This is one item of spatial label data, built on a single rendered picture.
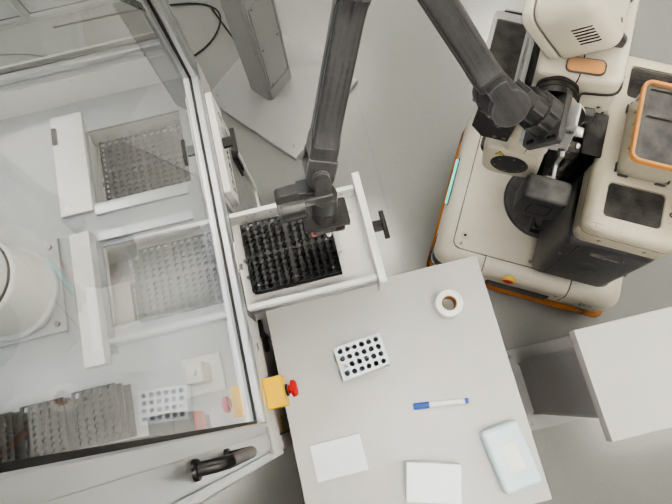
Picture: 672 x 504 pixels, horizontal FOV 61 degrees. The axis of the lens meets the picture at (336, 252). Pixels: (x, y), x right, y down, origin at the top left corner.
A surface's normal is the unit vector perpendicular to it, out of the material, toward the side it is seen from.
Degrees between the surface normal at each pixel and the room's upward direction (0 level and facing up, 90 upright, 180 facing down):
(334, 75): 54
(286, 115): 3
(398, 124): 0
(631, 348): 0
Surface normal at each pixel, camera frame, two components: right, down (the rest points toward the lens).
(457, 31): 0.15, 0.65
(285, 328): -0.05, -0.25
